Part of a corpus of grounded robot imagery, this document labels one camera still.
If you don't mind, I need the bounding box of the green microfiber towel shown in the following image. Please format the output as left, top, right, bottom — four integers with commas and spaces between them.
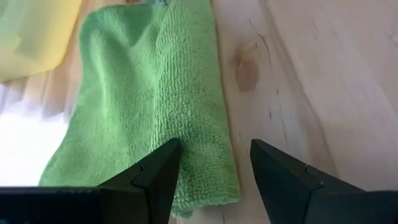
39, 0, 242, 218

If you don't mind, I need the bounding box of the yellow translucent plastic basket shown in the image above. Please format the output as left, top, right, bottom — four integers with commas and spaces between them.
0, 0, 83, 83

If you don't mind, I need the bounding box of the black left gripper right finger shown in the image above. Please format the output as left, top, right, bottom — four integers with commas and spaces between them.
250, 139, 398, 224

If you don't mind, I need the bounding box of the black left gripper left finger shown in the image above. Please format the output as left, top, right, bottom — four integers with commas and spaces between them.
0, 138, 183, 224

